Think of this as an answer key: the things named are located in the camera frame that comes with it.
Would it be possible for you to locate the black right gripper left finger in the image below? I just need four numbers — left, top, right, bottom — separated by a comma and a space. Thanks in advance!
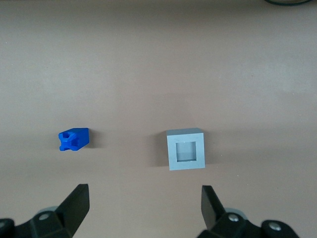
0, 183, 90, 238

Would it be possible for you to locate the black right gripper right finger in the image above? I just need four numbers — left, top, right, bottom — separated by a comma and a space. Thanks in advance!
198, 184, 302, 238

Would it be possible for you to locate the blue plastic insert part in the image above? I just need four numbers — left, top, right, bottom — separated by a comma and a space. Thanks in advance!
58, 127, 90, 152

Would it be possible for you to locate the gray cube base with hole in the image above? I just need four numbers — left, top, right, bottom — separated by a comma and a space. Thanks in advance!
165, 127, 207, 171

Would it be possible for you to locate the dark round rimmed object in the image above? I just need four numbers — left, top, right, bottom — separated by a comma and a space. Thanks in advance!
264, 0, 314, 5

